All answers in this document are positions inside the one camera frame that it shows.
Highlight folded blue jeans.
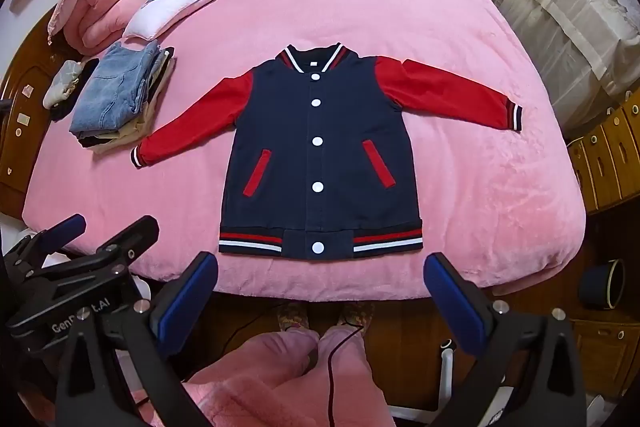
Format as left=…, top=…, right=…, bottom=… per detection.
left=69, top=42, right=161, bottom=134

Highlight navy and red baseball jacket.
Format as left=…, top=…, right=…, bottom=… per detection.
left=131, top=43, right=524, bottom=260

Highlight folded pink quilt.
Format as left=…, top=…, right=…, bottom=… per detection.
left=47, top=0, right=176, bottom=55

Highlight wooden drawer cabinet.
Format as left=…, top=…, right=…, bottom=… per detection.
left=565, top=92, right=640, bottom=408

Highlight white printed pillow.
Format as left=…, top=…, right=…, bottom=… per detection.
left=122, top=0, right=236, bottom=42

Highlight black cable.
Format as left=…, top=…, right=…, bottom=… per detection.
left=325, top=319, right=366, bottom=427

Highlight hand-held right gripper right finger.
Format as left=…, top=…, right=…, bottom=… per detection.
left=423, top=251, right=587, bottom=427

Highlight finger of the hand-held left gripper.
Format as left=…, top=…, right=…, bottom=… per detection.
left=6, top=213, right=87, bottom=267
left=29, top=215, right=160, bottom=294

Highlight person's leg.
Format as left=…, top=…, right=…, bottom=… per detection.
left=182, top=329, right=321, bottom=427
left=310, top=326, right=396, bottom=427

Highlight patterned slipper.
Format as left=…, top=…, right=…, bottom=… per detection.
left=337, top=299, right=376, bottom=328
left=276, top=299, right=311, bottom=333

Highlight wooden headboard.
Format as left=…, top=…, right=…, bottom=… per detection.
left=0, top=4, right=66, bottom=223

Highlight folded black garment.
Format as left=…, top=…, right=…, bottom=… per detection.
left=77, top=47, right=176, bottom=148

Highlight person's right leg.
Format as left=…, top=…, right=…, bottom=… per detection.
left=310, top=326, right=396, bottom=427

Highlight small grey garment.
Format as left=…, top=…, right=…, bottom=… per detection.
left=42, top=60, right=83, bottom=109

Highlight white plastic stand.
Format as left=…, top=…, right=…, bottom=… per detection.
left=439, top=339, right=456, bottom=408

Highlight person's left leg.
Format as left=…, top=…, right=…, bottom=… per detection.
left=182, top=329, right=321, bottom=427

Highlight navy round bin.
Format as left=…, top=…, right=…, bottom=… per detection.
left=579, top=258, right=626, bottom=310

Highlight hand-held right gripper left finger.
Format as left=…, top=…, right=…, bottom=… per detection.
left=55, top=251, right=219, bottom=427

